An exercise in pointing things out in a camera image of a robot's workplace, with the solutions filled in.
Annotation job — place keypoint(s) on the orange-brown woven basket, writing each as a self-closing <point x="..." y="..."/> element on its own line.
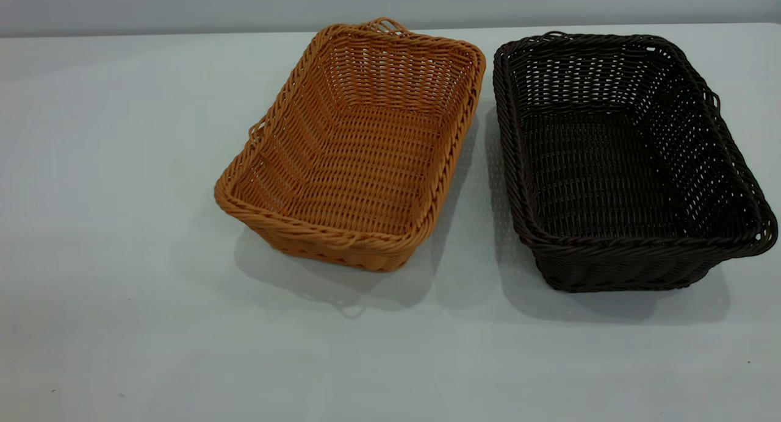
<point x="366" y="166"/>

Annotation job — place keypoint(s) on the dark brown woven basket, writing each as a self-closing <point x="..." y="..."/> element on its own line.
<point x="598" y="172"/>

